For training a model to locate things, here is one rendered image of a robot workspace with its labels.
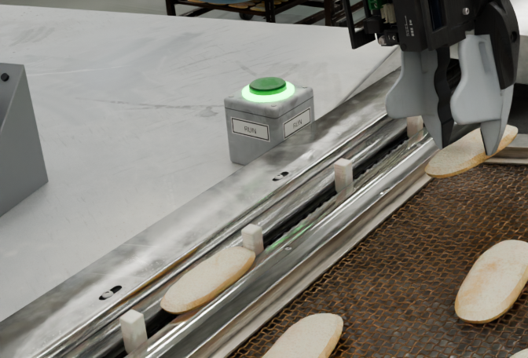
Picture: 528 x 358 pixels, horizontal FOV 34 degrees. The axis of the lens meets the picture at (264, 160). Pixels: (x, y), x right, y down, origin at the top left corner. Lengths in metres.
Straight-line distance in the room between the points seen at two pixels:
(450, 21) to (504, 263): 0.16
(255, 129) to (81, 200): 0.19
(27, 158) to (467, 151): 0.47
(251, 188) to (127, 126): 0.32
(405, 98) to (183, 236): 0.22
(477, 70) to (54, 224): 0.45
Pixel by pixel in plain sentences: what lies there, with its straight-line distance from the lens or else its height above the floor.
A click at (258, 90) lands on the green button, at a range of 0.91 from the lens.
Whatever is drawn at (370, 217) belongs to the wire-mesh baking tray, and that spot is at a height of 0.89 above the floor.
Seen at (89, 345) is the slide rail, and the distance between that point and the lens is 0.65.
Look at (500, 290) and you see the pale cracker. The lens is 0.55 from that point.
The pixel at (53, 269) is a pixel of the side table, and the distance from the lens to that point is 0.81.
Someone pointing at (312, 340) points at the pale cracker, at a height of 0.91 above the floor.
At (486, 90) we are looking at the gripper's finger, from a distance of 0.63.
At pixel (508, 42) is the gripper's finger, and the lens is 0.62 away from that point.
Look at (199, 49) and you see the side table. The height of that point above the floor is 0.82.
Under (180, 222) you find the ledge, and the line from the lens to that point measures 0.76.
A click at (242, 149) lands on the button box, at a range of 0.93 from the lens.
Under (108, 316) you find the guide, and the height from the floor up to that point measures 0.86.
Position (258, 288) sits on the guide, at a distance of 0.68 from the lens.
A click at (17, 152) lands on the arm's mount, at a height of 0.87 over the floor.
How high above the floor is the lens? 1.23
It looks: 26 degrees down
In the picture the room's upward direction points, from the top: 5 degrees counter-clockwise
